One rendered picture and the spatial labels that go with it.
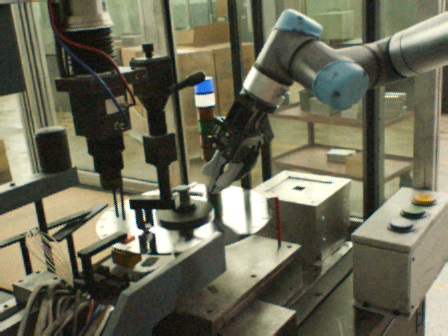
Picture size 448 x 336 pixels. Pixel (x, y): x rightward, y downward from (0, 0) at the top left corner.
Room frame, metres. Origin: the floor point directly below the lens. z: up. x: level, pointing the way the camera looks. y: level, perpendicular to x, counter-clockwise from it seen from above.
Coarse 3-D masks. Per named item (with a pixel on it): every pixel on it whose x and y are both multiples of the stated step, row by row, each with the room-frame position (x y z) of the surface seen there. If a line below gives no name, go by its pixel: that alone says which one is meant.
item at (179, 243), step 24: (240, 192) 1.06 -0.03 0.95; (120, 216) 0.99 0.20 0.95; (144, 216) 0.98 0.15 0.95; (216, 216) 0.95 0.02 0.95; (240, 216) 0.94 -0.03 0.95; (264, 216) 0.93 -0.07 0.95; (144, 240) 0.87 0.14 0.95; (168, 240) 0.86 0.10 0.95; (192, 240) 0.85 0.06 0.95; (240, 240) 0.84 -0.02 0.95
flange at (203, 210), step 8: (192, 200) 0.97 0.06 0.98; (200, 200) 1.01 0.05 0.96; (184, 208) 0.95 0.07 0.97; (192, 208) 0.95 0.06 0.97; (200, 208) 0.96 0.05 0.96; (208, 208) 0.96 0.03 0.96; (160, 216) 0.95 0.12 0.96; (168, 216) 0.94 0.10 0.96; (176, 216) 0.94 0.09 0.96; (184, 216) 0.93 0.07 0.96; (192, 216) 0.93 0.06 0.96; (200, 216) 0.93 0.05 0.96; (208, 216) 0.94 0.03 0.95; (168, 224) 0.92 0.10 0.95; (176, 224) 0.92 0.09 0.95; (184, 224) 0.91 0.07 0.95
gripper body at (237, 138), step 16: (240, 96) 0.93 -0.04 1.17; (240, 112) 0.93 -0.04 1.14; (256, 112) 0.94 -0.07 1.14; (272, 112) 0.94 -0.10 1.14; (224, 128) 0.95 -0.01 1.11; (240, 128) 0.94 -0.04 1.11; (256, 128) 0.97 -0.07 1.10; (224, 144) 0.95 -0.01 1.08; (240, 144) 0.91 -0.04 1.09; (256, 144) 0.96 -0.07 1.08; (240, 160) 0.94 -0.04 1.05
